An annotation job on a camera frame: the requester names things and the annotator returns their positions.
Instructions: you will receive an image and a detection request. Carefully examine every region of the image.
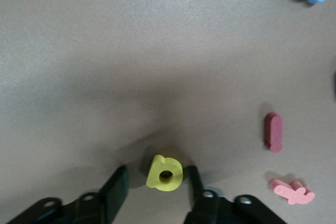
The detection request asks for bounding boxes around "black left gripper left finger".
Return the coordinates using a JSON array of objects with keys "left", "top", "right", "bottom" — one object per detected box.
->
[{"left": 5, "top": 165, "right": 129, "bottom": 224}]

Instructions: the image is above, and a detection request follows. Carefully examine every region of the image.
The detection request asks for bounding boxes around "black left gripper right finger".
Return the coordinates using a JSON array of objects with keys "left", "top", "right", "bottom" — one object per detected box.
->
[{"left": 182, "top": 165, "right": 288, "bottom": 224}]

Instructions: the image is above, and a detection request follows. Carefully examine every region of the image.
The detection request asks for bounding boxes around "yellow foam letter a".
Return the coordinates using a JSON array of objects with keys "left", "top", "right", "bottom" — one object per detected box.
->
[{"left": 145, "top": 155, "right": 183, "bottom": 192}]

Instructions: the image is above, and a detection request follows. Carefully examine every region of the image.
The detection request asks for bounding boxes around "pink foam letter f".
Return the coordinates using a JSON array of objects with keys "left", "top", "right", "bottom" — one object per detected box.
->
[{"left": 268, "top": 178, "right": 316, "bottom": 205}]

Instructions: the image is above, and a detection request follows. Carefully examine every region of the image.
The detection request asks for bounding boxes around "dark red foam letter l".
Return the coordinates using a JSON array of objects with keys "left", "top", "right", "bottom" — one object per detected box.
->
[{"left": 264, "top": 112, "right": 284, "bottom": 153}]

